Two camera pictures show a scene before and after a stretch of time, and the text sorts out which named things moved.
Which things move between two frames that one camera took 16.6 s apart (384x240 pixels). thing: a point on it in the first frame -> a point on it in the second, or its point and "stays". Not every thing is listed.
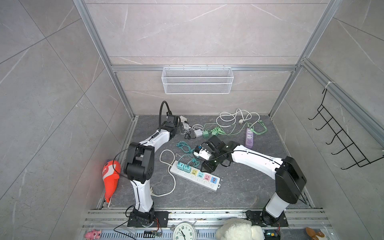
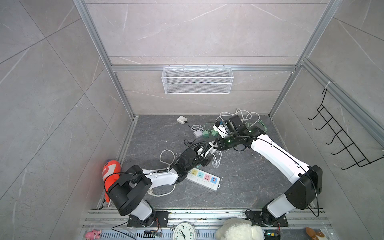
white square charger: [183, 119] stays
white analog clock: [184, 231] stays
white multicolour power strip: [205, 179] stays
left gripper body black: [176, 127] -> [198, 160]
